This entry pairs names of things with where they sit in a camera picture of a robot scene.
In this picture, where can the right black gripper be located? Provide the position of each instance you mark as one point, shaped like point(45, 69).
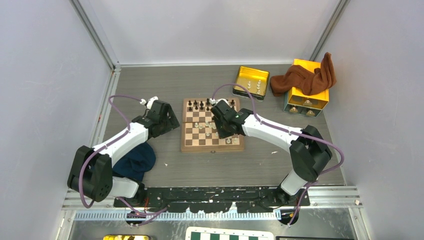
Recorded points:
point(222, 134)

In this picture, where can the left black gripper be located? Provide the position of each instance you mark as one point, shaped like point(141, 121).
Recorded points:
point(172, 123)

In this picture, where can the white chess piece corner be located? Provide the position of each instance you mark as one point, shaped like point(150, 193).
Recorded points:
point(235, 140)

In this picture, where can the wooden chess board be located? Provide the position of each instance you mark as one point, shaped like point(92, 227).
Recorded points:
point(199, 132)

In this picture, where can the gold metal tin tray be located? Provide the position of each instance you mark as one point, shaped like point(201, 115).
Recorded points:
point(253, 81)

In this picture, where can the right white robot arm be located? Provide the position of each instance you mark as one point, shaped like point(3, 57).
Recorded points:
point(309, 156)

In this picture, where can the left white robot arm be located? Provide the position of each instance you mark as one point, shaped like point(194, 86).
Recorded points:
point(92, 175)

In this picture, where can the green checkered calibration board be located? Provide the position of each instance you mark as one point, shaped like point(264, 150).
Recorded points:
point(207, 233)

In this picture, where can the dark blue cloth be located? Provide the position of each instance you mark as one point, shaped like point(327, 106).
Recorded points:
point(136, 163)

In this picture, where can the yellow drawer box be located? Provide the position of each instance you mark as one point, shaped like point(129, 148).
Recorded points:
point(296, 102)

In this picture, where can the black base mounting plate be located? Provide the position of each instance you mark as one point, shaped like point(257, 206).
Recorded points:
point(245, 199)

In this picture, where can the brown cloth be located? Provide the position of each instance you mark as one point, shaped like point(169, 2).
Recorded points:
point(309, 82)

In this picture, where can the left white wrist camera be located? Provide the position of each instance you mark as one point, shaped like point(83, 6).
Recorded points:
point(149, 102)

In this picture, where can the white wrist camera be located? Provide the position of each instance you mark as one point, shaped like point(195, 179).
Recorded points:
point(149, 102)
point(214, 102)

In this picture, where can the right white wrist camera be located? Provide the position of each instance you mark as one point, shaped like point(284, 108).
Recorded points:
point(214, 102)

